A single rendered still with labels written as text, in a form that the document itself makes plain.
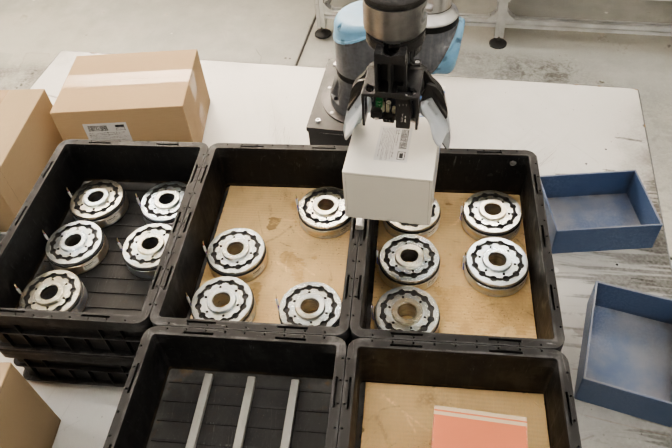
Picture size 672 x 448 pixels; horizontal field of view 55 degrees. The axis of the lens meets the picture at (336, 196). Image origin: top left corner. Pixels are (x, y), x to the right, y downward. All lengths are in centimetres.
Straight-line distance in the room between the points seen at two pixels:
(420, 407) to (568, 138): 83
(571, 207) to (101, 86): 108
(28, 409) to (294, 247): 49
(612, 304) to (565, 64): 191
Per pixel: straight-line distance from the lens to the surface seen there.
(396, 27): 75
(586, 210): 144
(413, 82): 81
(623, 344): 126
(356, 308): 96
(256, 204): 125
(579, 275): 133
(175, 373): 107
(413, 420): 99
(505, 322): 108
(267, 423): 100
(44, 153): 164
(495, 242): 114
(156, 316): 101
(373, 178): 85
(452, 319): 107
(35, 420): 118
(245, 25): 337
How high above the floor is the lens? 173
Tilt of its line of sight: 47 degrees down
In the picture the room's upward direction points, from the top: 5 degrees counter-clockwise
